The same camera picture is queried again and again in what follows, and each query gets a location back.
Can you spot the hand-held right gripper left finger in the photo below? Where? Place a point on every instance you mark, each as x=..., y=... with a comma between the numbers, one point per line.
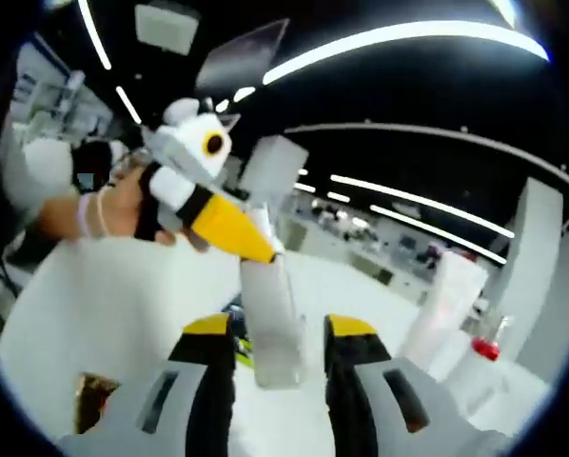
x=137, y=419

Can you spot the dark hanging ceiling panel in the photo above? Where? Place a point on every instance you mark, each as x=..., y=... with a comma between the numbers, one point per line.
x=244, y=54

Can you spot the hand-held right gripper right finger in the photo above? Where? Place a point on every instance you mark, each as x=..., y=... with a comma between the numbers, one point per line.
x=398, y=419

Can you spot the white tube red cap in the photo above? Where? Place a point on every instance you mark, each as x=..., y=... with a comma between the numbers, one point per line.
x=486, y=350

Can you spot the white ceiling track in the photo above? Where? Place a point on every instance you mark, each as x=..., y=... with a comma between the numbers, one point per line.
x=432, y=133

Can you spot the tall white skincare tube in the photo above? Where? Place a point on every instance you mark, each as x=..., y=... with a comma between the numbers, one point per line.
x=448, y=304

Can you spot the square ceiling air vent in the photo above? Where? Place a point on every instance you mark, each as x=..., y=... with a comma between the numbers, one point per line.
x=168, y=28

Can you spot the gold skincare sachet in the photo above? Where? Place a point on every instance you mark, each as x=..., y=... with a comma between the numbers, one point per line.
x=96, y=400

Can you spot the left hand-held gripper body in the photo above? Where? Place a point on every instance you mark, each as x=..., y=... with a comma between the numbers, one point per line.
x=184, y=147

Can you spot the green black skincare sachet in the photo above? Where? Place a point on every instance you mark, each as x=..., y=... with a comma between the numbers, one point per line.
x=241, y=343

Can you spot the person's left hand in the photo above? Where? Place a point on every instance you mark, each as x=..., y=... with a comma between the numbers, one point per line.
x=123, y=209

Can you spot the straight ceiling light strip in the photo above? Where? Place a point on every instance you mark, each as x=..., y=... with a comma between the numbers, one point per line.
x=437, y=231
x=422, y=202

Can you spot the long curved ceiling light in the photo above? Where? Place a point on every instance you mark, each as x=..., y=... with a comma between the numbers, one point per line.
x=408, y=40

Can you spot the row of office desks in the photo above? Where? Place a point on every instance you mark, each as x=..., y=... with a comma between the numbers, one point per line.
x=360, y=247

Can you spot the clear skincare bottle red label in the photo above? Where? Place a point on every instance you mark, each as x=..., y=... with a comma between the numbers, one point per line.
x=272, y=333

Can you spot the white square pillar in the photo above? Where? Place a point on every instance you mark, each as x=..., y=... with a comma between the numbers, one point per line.
x=539, y=276
x=277, y=166

